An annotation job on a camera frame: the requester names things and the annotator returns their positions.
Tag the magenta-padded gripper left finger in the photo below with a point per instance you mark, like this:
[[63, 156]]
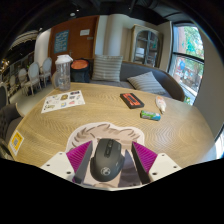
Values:
[[58, 163]]

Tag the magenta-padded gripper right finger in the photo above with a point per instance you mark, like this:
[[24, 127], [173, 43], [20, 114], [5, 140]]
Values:
[[165, 163]]

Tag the black computer mouse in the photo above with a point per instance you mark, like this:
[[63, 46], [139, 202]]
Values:
[[106, 160]]

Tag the cat-shaped mouse pad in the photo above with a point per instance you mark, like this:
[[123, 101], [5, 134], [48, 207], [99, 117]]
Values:
[[106, 131]]

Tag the yellow square sticker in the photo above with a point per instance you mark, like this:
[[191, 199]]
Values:
[[16, 142]]

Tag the green and blue packet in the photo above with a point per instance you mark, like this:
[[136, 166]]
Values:
[[150, 115]]

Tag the white tube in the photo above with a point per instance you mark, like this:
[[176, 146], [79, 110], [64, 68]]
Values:
[[160, 104]]

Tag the white sticker sheet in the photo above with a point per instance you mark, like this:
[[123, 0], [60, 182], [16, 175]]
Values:
[[62, 101]]

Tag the grey tufted chair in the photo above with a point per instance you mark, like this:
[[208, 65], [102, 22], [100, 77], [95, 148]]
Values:
[[7, 118]]

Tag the black and orange small box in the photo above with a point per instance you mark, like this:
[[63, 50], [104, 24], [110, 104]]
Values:
[[132, 100]]

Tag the grey curved sofa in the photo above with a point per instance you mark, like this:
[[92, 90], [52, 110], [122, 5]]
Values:
[[170, 85]]

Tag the flat striped grey cushion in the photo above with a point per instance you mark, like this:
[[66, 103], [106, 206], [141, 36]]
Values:
[[146, 83]]

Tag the group of white chairs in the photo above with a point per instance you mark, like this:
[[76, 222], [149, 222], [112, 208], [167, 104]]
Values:
[[33, 76]]

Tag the black bag with orange top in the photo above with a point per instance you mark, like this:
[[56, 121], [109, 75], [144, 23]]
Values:
[[80, 71]]

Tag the large striped grey cushion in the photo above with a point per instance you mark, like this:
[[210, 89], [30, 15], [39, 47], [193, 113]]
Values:
[[107, 68]]

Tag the black-framed window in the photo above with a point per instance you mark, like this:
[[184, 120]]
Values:
[[186, 55]]

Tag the arched glass-door cabinet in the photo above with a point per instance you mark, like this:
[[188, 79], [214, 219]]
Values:
[[145, 45]]

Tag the blue wall poster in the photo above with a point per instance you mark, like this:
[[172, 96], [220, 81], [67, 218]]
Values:
[[61, 42]]

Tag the small white wall sign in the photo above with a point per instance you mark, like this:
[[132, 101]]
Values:
[[84, 32]]

